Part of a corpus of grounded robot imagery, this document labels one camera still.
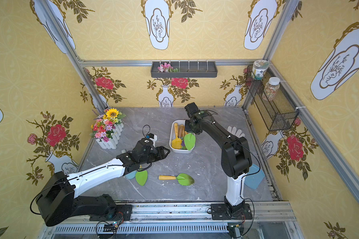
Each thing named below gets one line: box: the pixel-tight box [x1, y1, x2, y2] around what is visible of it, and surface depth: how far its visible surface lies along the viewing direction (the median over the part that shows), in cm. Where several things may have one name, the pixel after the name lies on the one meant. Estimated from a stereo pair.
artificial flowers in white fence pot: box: [89, 107, 127, 149], surface depth 93 cm
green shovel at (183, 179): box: [158, 172, 195, 186], surface depth 85 cm
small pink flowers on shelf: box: [157, 62, 180, 73], surface depth 89 cm
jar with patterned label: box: [251, 59, 270, 81], surface depth 87 cm
